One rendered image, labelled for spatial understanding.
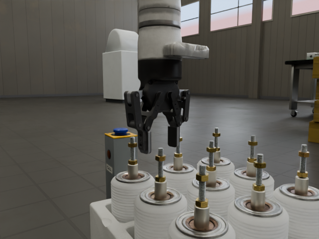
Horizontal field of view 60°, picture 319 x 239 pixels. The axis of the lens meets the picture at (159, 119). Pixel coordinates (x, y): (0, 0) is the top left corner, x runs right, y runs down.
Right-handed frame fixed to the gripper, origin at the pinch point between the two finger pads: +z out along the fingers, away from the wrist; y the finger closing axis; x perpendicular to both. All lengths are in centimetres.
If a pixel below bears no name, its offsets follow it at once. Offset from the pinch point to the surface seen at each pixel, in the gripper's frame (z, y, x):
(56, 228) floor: 35, 0, -47
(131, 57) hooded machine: -69, -376, -474
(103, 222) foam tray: 17.6, 4.8, -11.5
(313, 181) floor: 35, -104, -4
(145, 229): 14.2, 4.6, 1.0
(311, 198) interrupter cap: 9.6, -17.5, 19.7
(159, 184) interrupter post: 7.3, 0.9, 0.7
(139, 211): 11.3, 4.7, -0.2
